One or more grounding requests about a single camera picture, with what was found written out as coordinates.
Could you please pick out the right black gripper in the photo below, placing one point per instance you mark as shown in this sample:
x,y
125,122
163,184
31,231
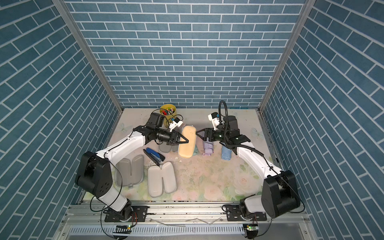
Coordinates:
x,y
207,132

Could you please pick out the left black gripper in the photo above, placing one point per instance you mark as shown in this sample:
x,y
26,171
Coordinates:
x,y
173,137

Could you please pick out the white sleeve case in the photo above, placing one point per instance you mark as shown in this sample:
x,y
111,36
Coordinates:
x,y
188,143

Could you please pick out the grey sleeve back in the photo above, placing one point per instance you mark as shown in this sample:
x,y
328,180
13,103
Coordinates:
x,y
164,148

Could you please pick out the mint green umbrella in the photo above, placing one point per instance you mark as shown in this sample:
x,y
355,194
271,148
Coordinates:
x,y
196,151

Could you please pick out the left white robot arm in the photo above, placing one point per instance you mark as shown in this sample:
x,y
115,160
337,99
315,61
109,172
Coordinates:
x,y
94,173

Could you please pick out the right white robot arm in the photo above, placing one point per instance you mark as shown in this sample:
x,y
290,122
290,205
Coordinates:
x,y
279,189

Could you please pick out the blue stapler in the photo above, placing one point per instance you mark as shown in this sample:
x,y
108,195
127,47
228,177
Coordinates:
x,y
155,157

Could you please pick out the yellow pen cup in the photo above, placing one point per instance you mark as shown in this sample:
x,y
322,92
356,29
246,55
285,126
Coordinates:
x,y
168,110

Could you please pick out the white open sleeve centre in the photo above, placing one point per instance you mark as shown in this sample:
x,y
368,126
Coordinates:
x,y
161,179

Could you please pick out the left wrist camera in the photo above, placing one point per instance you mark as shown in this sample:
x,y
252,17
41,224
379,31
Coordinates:
x,y
175,124

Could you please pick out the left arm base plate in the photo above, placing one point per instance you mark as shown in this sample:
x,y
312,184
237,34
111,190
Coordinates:
x,y
133,214

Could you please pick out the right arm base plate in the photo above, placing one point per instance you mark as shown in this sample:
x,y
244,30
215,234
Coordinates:
x,y
236,213

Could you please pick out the aluminium front rail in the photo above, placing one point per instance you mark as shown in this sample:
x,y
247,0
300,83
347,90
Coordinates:
x,y
174,213

